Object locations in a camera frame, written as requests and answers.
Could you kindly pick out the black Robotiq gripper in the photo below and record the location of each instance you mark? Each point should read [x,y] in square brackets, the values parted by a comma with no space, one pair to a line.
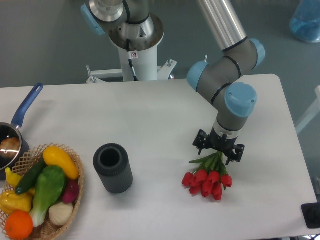
[219,143]

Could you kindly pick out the red tulip bouquet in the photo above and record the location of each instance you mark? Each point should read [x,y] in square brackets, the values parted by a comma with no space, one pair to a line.
[210,178]

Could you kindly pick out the dark grey ribbed vase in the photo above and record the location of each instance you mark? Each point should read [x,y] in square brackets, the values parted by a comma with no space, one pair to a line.
[111,162]

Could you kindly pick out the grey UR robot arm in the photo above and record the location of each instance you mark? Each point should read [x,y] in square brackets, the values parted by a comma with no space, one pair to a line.
[136,32]

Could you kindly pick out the black device at table edge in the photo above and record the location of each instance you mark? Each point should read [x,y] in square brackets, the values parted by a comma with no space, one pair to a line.
[311,214]

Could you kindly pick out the blue plastic bag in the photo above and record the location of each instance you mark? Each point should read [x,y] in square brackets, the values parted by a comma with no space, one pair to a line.
[305,22]

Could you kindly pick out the purple red radish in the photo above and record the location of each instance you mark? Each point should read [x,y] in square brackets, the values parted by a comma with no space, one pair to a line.
[71,192]

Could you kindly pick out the yellow squash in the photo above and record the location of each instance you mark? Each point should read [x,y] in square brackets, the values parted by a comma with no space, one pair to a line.
[54,155]

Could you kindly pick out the green bok choy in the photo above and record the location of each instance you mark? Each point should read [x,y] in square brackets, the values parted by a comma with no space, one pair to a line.
[48,188]

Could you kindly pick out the white garlic bulb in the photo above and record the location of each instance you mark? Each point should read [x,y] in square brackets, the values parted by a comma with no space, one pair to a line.
[60,213]

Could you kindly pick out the dark green cucumber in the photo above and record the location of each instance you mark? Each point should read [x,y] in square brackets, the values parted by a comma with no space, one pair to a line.
[29,180]

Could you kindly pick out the yellow banana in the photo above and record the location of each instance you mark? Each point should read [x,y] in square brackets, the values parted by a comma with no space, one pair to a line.
[12,180]

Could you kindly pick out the browned bread roll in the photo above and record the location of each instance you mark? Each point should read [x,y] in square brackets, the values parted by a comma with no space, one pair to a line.
[9,148]

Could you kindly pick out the orange fruit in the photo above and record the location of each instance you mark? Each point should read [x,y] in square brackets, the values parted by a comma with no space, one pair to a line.
[19,225]

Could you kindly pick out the yellow bell pepper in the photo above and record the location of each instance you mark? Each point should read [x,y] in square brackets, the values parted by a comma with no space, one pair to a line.
[11,202]

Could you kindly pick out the white frame bar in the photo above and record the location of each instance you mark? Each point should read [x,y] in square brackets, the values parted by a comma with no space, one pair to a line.
[312,111]

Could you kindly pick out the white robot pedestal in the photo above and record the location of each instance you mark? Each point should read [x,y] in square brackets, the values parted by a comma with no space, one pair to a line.
[136,65]

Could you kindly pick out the blue handled saucepan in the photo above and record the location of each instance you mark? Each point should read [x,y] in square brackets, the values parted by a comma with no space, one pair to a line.
[12,130]

